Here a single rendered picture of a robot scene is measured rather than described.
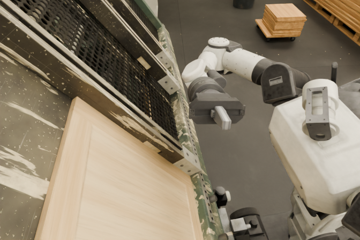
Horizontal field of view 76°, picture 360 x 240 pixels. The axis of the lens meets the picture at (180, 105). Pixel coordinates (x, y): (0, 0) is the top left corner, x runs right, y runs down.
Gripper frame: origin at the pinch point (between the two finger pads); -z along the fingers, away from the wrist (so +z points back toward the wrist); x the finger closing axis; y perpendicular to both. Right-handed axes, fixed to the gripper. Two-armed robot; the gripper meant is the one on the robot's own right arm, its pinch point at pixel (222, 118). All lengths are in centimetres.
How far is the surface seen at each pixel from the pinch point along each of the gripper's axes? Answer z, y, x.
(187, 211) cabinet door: 17.1, 42.6, -1.8
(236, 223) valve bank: 24, 57, 20
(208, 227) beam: 15, 48, 5
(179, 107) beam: 71, 26, 1
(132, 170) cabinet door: 12.0, 20.8, -19.3
